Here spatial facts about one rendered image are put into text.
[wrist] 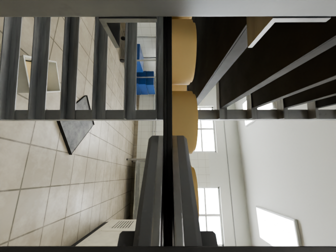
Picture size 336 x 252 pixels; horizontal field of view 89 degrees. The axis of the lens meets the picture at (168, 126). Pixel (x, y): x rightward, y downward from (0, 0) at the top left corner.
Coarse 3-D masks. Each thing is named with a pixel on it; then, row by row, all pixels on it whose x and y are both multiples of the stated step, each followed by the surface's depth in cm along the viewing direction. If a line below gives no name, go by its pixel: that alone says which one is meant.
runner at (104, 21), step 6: (102, 18) 9; (108, 18) 9; (114, 18) 9; (120, 18) 9; (126, 18) 9; (132, 18) 9; (138, 18) 9; (144, 18) 9; (150, 18) 9; (156, 18) 9; (102, 24) 9; (108, 24) 10; (114, 24) 11; (108, 30) 10; (114, 30) 11; (114, 36) 11; (114, 42) 11
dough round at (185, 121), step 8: (176, 96) 12; (184, 96) 12; (192, 96) 12; (176, 104) 12; (184, 104) 12; (192, 104) 12; (176, 112) 11; (184, 112) 11; (192, 112) 11; (176, 120) 11; (184, 120) 11; (192, 120) 11; (176, 128) 11; (184, 128) 11; (192, 128) 11; (184, 136) 12; (192, 136) 12; (192, 144) 12
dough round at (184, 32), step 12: (180, 24) 12; (192, 24) 12; (180, 36) 12; (192, 36) 12; (180, 48) 12; (192, 48) 12; (180, 60) 12; (192, 60) 12; (180, 72) 13; (192, 72) 13; (180, 84) 15
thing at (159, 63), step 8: (160, 16) 53; (160, 24) 53; (160, 32) 53; (160, 40) 53; (160, 48) 52; (160, 56) 52; (160, 64) 52; (160, 72) 52; (160, 80) 52; (160, 88) 51; (160, 96) 51; (160, 104) 51; (160, 112) 51
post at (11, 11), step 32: (0, 0) 8; (32, 0) 8; (64, 0) 8; (96, 0) 8; (128, 0) 8; (160, 0) 8; (192, 0) 8; (224, 0) 8; (256, 0) 8; (288, 0) 8; (320, 0) 8
